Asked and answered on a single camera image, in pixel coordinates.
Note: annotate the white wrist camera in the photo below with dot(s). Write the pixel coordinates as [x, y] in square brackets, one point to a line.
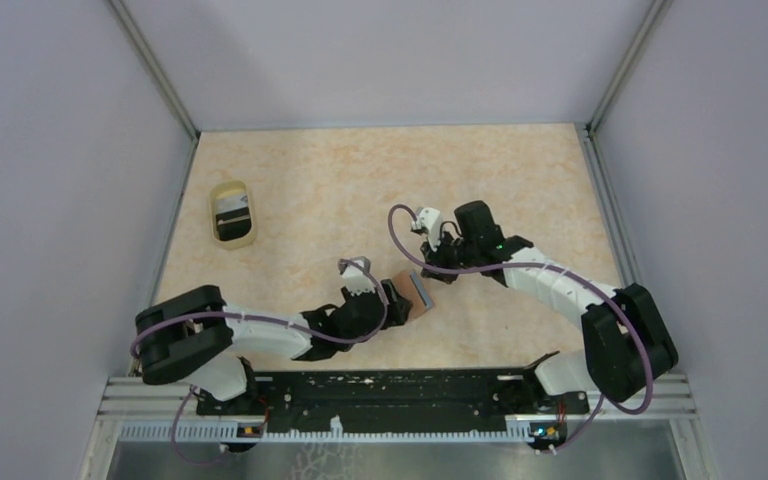
[427, 221]
[354, 273]

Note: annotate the aluminium frame rail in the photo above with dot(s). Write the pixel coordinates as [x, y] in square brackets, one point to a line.
[128, 398]

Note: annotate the white slotted cable duct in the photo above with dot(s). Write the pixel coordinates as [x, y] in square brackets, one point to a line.
[232, 432]

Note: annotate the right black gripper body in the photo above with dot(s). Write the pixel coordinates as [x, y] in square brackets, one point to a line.
[452, 253]

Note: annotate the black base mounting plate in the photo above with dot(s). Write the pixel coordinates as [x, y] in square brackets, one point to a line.
[430, 401]

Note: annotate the left aluminium corner post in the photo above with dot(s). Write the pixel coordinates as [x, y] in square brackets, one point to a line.
[152, 65]

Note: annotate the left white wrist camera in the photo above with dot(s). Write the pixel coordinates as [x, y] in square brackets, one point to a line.
[354, 273]

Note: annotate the brown leather card holder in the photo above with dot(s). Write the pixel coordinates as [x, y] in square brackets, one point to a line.
[409, 285]

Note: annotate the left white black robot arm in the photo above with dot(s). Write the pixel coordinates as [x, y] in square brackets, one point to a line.
[198, 338]

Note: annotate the aluminium corner post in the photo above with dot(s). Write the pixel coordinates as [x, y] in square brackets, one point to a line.
[152, 65]
[653, 17]

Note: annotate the beige oval card tray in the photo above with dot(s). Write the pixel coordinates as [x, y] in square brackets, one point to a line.
[232, 235]

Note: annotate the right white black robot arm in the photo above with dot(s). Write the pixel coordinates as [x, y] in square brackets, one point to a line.
[626, 343]

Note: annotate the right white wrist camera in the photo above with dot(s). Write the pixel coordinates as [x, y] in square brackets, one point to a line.
[427, 221]

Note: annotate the right aluminium corner post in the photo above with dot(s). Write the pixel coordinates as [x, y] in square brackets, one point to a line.
[653, 17]

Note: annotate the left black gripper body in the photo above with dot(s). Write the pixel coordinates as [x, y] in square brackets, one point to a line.
[395, 316]

